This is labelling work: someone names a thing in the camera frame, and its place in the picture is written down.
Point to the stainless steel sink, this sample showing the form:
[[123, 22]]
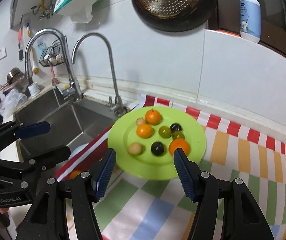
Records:
[[72, 123]]

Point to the white plastic bag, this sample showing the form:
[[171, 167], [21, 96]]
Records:
[[9, 103]]

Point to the dark plum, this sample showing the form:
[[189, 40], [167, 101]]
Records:
[[175, 127], [157, 148]]

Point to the person's hand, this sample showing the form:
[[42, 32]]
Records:
[[4, 217]]

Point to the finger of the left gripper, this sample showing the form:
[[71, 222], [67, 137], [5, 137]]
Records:
[[42, 162], [12, 131]]

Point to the white small cup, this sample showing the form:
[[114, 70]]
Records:
[[34, 89]]

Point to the green plate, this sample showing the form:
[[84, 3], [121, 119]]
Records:
[[151, 158]]

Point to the wire sponge basket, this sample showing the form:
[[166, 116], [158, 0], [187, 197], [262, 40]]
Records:
[[52, 55]]

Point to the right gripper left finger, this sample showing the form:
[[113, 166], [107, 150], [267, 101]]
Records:
[[46, 218]]

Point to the brown kiwi fruit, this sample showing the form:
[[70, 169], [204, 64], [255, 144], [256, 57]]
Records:
[[135, 148]]

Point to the beige longan fruit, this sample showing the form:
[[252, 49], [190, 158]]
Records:
[[140, 121]]

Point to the black frying pan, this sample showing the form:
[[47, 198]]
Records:
[[174, 15]]

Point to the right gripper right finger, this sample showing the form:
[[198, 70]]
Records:
[[242, 216]]

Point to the orange with stem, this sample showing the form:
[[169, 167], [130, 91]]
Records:
[[153, 117]]

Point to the large orange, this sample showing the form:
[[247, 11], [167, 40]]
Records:
[[179, 143]]

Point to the white soap dispenser bottle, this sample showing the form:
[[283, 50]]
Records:
[[250, 20]]

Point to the large chrome faucet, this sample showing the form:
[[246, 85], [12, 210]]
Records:
[[74, 89]]

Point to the colourful striped tablecloth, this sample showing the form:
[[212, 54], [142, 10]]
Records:
[[136, 208]]

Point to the green grape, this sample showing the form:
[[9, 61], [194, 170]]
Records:
[[165, 132], [178, 135]]

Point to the small orange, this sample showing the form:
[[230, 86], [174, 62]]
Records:
[[144, 131], [74, 174]]

